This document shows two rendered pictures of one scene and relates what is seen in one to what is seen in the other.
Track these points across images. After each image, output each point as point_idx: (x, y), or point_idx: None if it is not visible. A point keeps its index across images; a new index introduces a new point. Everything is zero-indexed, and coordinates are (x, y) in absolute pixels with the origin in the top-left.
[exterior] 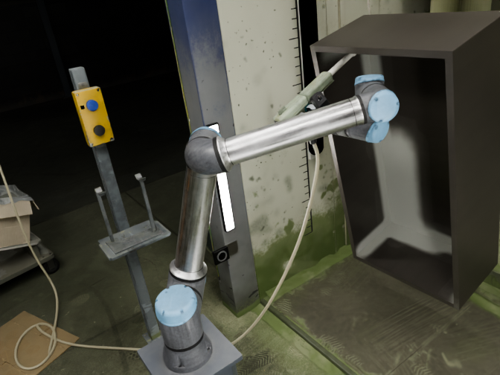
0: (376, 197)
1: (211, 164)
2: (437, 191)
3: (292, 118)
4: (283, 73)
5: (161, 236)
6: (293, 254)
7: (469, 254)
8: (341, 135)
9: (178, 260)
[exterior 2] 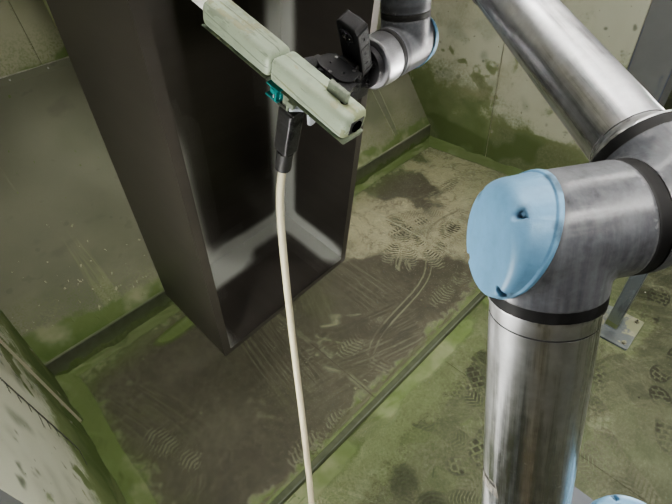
0: (166, 269)
1: None
2: (220, 190)
3: (563, 10)
4: None
5: None
6: (302, 395)
7: (332, 199)
8: (390, 82)
9: None
